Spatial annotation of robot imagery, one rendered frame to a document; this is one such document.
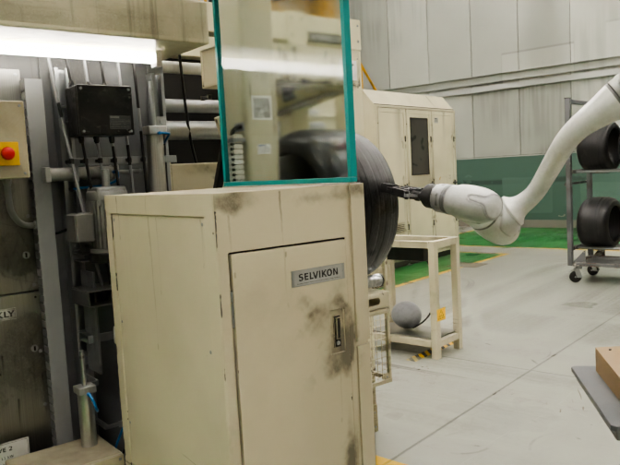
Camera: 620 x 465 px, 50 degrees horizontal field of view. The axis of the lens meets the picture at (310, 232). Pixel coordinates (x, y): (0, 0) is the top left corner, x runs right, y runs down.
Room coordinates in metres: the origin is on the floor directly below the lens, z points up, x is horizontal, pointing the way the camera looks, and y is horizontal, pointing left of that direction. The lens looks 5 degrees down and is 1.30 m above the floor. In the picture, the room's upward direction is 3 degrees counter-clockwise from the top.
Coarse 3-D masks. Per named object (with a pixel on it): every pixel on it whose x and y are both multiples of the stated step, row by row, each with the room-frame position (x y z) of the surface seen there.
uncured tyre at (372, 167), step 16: (368, 144) 2.30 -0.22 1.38; (368, 160) 2.23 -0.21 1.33; (384, 160) 2.28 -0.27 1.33; (368, 176) 2.18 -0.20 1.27; (384, 176) 2.23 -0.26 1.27; (368, 192) 2.16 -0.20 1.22; (368, 208) 2.15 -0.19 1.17; (384, 208) 2.20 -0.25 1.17; (368, 224) 2.16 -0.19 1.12; (384, 224) 2.20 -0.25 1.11; (368, 240) 2.18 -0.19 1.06; (384, 240) 2.22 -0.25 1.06; (368, 256) 2.22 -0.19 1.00; (384, 256) 2.28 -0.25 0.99; (368, 272) 2.31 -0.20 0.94
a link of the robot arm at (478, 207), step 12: (456, 192) 1.91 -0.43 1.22; (468, 192) 1.88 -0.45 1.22; (480, 192) 1.86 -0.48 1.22; (492, 192) 1.86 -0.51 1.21; (444, 204) 1.94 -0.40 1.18; (456, 204) 1.90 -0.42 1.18; (468, 204) 1.87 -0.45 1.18; (480, 204) 1.84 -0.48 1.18; (492, 204) 1.84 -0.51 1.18; (456, 216) 1.92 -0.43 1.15; (468, 216) 1.88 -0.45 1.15; (480, 216) 1.85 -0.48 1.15; (492, 216) 1.85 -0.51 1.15; (480, 228) 1.94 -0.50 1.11
